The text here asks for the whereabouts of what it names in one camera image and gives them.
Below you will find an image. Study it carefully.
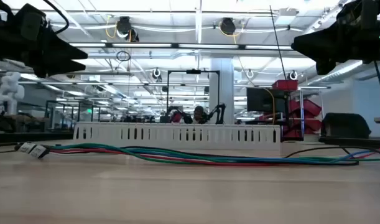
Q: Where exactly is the metal shelf rack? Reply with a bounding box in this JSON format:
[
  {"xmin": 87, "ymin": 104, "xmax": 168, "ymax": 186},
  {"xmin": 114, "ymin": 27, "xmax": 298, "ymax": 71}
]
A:
[{"xmin": 297, "ymin": 86, "xmax": 331, "ymax": 138}]

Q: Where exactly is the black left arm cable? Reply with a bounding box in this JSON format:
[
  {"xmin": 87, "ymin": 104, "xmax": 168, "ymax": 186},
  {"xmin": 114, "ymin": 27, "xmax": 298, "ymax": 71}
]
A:
[{"xmin": 42, "ymin": 0, "xmax": 70, "ymax": 34}]

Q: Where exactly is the multicoloured cable bundle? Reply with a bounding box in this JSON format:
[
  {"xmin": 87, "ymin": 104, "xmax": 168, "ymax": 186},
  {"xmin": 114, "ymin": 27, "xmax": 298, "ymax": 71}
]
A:
[
  {"xmin": 46, "ymin": 144, "xmax": 380, "ymax": 166},
  {"xmin": 49, "ymin": 142, "xmax": 380, "ymax": 165},
  {"xmin": 49, "ymin": 148, "xmax": 380, "ymax": 166}
]

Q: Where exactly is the dark background table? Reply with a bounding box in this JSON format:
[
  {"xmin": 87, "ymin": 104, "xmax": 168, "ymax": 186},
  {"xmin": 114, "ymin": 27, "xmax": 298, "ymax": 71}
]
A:
[
  {"xmin": 0, "ymin": 132, "xmax": 74, "ymax": 144},
  {"xmin": 318, "ymin": 136, "xmax": 380, "ymax": 147}
]

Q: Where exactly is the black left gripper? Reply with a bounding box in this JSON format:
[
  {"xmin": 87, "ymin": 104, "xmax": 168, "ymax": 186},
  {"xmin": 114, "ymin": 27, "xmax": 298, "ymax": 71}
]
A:
[{"xmin": 0, "ymin": 3, "xmax": 88, "ymax": 78}]

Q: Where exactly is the black metal workstation frame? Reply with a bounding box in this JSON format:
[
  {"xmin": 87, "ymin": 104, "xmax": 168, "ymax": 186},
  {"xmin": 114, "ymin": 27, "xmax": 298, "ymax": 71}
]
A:
[{"xmin": 45, "ymin": 100, "xmax": 102, "ymax": 131}]

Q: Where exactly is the black metal rig frame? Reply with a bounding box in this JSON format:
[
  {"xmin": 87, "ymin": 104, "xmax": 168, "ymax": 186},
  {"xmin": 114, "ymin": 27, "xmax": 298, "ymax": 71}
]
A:
[{"xmin": 166, "ymin": 70, "xmax": 221, "ymax": 124}]

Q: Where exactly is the yellow hanging cable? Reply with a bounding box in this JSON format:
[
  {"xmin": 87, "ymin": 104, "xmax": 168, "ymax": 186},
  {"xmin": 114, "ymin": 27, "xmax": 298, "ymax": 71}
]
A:
[{"xmin": 263, "ymin": 88, "xmax": 276, "ymax": 125}]

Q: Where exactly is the black monitor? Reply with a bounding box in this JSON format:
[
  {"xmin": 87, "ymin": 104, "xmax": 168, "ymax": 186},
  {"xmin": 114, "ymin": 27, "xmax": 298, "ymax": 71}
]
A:
[{"xmin": 246, "ymin": 87, "xmax": 287, "ymax": 113}]

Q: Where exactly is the black bag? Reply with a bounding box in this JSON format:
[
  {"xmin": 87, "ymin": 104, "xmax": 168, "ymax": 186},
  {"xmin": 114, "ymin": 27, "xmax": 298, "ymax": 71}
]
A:
[{"xmin": 320, "ymin": 112, "xmax": 371, "ymax": 139}]

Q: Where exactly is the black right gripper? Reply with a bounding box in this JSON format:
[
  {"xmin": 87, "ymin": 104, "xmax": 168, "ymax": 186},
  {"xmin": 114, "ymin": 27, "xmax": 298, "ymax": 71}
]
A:
[{"xmin": 291, "ymin": 0, "xmax": 380, "ymax": 75}]

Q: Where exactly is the black ceiling cable reel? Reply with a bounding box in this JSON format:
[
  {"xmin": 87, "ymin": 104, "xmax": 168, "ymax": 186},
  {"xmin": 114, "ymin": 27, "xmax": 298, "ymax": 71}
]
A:
[
  {"xmin": 116, "ymin": 16, "xmax": 140, "ymax": 43},
  {"xmin": 219, "ymin": 17, "xmax": 236, "ymax": 35}
]

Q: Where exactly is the white labelled cable connector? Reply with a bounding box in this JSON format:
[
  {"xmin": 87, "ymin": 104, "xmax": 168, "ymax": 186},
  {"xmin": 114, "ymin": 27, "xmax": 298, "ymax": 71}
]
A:
[
  {"xmin": 29, "ymin": 144, "xmax": 50, "ymax": 159},
  {"xmin": 17, "ymin": 142, "xmax": 35, "ymax": 154}
]

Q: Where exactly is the white building column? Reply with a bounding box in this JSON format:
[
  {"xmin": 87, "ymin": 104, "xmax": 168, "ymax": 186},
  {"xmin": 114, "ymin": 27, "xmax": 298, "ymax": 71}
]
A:
[{"xmin": 209, "ymin": 57, "xmax": 235, "ymax": 125}]

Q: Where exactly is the black ceiling cable loop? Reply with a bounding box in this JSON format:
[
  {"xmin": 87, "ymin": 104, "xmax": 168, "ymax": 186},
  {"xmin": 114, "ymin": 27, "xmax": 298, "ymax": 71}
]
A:
[{"xmin": 116, "ymin": 50, "xmax": 131, "ymax": 62}]

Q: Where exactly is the person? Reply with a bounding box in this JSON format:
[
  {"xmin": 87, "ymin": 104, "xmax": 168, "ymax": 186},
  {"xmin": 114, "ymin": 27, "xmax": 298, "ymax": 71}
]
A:
[{"xmin": 192, "ymin": 105, "xmax": 206, "ymax": 124}]

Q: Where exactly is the red box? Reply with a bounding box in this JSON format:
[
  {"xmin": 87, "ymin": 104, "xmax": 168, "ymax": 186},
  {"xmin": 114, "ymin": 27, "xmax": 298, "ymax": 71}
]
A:
[{"xmin": 272, "ymin": 79, "xmax": 299, "ymax": 91}]

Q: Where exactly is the red storage bin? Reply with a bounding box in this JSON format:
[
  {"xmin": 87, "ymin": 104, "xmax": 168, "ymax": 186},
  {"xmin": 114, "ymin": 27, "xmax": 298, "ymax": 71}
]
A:
[
  {"xmin": 282, "ymin": 118, "xmax": 323, "ymax": 138},
  {"xmin": 288, "ymin": 98, "xmax": 323, "ymax": 118}
]

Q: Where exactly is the white slotted cable duct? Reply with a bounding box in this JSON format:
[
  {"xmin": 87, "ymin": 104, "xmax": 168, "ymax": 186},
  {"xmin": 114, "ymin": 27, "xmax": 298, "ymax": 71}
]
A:
[{"xmin": 73, "ymin": 121, "xmax": 281, "ymax": 151}]

